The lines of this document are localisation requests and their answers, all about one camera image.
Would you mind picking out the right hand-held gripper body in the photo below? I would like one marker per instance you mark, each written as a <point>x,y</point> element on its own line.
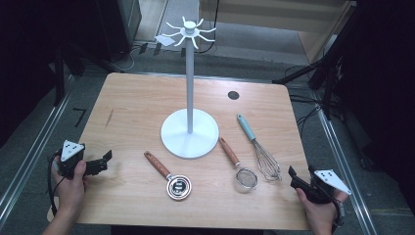
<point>329,178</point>

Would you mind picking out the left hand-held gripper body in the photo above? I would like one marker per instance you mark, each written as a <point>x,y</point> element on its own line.
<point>72,150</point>

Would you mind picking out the white utensil hook rack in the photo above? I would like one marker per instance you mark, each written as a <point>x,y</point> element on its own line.
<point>189,98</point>

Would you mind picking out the person's left hand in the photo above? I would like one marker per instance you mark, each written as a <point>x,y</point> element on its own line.
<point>70,192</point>

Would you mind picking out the person's right hand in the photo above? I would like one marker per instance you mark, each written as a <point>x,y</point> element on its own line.
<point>318,215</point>

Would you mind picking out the black metal stand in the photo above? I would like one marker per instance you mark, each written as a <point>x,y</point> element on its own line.
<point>329,65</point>
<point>59,75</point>

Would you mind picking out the black round table grommet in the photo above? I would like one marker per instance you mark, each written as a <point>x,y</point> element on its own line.
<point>233,95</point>

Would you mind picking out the white paper tag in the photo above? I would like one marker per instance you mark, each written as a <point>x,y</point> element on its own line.
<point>165,40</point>

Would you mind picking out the black cabinet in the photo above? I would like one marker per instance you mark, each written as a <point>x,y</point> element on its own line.
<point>114,26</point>

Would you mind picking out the metal floor rail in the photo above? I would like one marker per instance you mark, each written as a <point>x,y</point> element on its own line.
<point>339,156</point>
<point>32,153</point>

